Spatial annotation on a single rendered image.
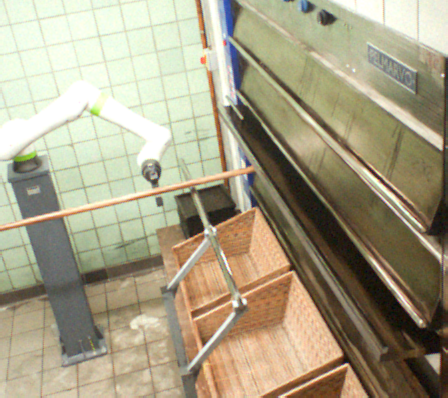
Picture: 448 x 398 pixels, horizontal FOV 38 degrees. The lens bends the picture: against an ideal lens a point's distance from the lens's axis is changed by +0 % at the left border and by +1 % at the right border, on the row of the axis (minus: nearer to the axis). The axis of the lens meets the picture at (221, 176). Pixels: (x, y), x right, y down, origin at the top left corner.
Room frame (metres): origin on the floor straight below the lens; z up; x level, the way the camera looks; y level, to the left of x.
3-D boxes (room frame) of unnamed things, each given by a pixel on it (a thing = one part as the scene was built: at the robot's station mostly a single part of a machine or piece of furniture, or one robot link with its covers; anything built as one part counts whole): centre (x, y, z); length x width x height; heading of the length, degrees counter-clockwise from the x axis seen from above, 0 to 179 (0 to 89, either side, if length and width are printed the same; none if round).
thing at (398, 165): (2.04, -0.32, 1.80); 1.79 x 0.11 x 0.19; 9
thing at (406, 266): (2.04, -0.32, 1.54); 1.79 x 0.11 x 0.19; 9
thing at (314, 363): (1.97, -0.06, 0.72); 0.56 x 0.49 x 0.28; 9
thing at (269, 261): (2.56, 0.03, 0.72); 0.56 x 0.49 x 0.28; 8
